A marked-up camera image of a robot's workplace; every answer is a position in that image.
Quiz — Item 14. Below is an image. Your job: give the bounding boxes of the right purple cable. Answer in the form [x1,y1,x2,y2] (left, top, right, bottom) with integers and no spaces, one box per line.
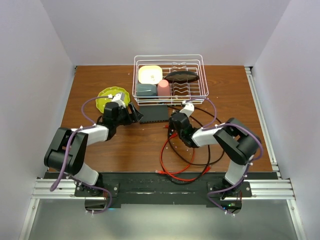
[184,97,265,215]

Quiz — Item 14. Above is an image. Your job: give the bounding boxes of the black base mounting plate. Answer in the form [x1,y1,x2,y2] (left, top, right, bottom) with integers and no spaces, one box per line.
[74,171,279,210]

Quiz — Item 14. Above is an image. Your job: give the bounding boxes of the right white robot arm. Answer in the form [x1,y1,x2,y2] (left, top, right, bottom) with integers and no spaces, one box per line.
[168,111,263,197]

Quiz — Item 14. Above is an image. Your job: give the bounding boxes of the red ethernet cable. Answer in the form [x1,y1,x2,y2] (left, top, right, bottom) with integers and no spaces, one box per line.
[155,131,212,183]

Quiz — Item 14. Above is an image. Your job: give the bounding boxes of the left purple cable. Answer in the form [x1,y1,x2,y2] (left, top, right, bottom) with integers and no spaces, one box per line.
[49,94,115,215]

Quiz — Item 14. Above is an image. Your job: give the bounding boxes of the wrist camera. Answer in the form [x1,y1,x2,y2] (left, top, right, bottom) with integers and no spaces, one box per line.
[179,100,195,118]
[111,92,126,108]

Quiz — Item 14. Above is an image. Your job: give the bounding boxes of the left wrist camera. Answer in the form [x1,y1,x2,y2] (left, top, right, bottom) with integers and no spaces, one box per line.
[111,92,126,108]

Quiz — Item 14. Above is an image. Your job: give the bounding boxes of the dark brown oval plate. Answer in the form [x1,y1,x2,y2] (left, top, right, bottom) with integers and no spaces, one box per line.
[164,71,200,83]

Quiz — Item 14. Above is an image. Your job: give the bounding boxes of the pink plastic cup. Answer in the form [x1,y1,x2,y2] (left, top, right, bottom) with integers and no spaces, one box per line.
[157,79,171,97]

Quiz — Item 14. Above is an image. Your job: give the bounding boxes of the grey-blue cup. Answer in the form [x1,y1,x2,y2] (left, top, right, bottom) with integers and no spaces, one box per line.
[136,83,157,97]

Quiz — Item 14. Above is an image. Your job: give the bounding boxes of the purple cable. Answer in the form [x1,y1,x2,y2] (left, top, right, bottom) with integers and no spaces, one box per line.
[184,97,265,215]
[49,94,115,215]

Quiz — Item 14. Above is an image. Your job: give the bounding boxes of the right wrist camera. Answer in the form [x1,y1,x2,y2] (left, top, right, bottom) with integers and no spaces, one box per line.
[179,100,195,118]

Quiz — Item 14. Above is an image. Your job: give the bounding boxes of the yellow square bowl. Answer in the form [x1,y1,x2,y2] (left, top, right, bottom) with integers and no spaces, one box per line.
[138,65,163,85]

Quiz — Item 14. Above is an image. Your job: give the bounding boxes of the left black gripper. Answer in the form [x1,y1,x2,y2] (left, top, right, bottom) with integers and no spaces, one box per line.
[113,102,143,127]

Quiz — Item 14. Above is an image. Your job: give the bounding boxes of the black ethernet cable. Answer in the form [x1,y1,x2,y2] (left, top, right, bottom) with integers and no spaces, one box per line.
[166,104,226,185]

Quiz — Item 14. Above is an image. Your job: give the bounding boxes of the white wire dish rack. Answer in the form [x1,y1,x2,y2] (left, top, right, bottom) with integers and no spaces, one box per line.
[132,54,209,106]

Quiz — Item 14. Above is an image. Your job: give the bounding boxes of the black network switch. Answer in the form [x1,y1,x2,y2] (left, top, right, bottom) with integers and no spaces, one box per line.
[139,104,169,124]

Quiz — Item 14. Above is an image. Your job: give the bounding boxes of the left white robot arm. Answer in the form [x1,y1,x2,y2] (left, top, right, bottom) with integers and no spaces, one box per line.
[44,102,143,196]

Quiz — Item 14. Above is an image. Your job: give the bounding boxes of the green scalloped plate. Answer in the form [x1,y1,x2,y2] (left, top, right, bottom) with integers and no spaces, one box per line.
[95,86,131,114]

